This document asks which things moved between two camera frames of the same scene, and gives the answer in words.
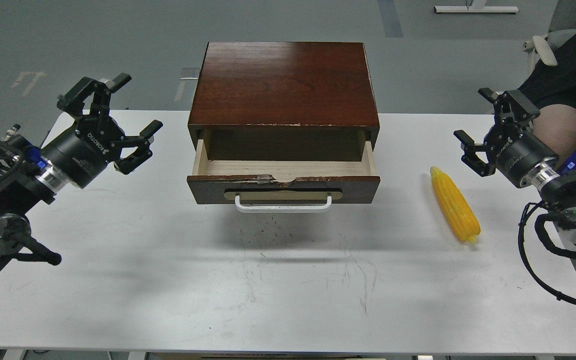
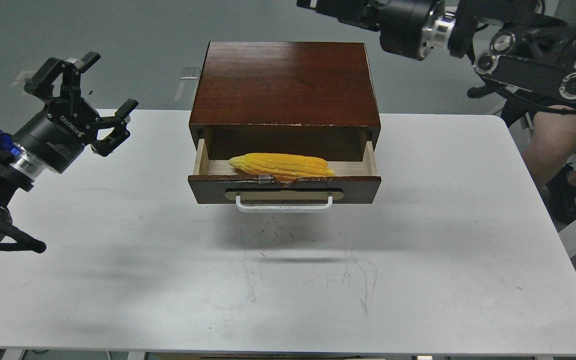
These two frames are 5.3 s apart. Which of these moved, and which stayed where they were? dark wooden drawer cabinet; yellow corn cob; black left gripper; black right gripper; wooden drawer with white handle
Moved: yellow corn cob; black right gripper; black left gripper
Stayed: dark wooden drawer cabinet; wooden drawer with white handle
